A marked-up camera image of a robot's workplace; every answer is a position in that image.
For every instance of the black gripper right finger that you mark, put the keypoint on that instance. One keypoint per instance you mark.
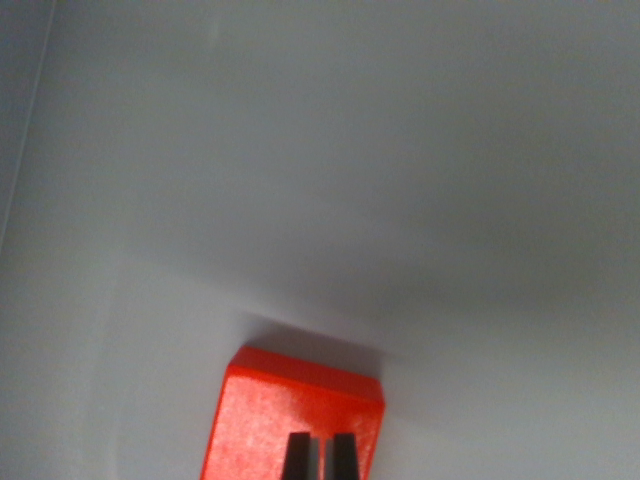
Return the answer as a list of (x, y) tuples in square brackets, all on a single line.
[(346, 457)]

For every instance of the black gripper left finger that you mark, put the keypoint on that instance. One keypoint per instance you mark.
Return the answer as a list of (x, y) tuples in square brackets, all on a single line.
[(298, 457)]

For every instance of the white plastic tray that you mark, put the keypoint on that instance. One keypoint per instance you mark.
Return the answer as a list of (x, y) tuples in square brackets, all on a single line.
[(320, 175)]

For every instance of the red wooden cube block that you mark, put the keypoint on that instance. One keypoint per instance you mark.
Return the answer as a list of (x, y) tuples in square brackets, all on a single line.
[(260, 415)]

